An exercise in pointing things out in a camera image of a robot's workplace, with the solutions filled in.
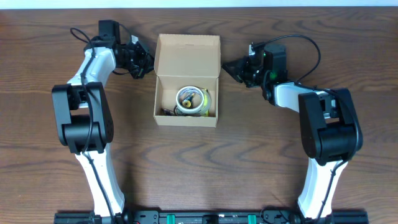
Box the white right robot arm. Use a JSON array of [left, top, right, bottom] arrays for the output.
[[222, 44, 367, 223]]

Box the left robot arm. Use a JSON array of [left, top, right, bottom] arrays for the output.
[[52, 20, 154, 223]]

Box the white masking tape roll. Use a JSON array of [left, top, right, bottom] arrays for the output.
[[176, 86, 209, 114]]

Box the black pen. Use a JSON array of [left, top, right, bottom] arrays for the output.
[[161, 108, 175, 116]]

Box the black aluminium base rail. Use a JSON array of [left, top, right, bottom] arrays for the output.
[[53, 210, 369, 224]]

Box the clear packing tape roll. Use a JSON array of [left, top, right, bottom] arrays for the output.
[[198, 88, 213, 117]]

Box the brown cardboard box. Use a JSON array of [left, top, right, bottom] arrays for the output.
[[154, 34, 221, 128]]

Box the yellow black correction tape dispenser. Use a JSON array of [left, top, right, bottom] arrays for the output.
[[174, 93, 195, 116]]

